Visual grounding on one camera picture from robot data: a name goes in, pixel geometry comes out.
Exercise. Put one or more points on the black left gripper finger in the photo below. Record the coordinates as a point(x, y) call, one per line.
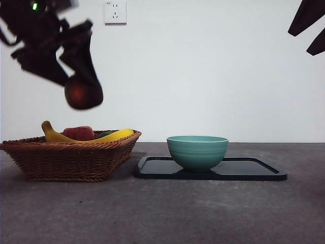
point(40, 64)
point(81, 61)

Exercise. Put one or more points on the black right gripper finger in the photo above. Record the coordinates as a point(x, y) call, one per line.
point(318, 47)
point(308, 15)

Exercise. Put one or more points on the dark red plum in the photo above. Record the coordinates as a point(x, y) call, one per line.
point(82, 95)

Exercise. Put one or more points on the teal ribbed bowl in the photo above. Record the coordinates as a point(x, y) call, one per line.
point(197, 155)

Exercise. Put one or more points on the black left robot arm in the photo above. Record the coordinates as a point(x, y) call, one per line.
point(33, 28)

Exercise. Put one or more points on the yellow banana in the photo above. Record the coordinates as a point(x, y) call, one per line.
point(50, 134)

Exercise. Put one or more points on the red apple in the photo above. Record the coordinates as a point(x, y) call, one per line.
point(78, 132)

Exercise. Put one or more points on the dark green vegetable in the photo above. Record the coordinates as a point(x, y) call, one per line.
point(105, 133)

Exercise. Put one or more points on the brown wicker basket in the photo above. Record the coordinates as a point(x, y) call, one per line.
point(63, 162)

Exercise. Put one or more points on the dark rectangular tray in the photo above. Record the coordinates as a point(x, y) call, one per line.
point(241, 170)

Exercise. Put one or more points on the white wall socket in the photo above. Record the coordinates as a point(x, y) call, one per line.
point(115, 12)

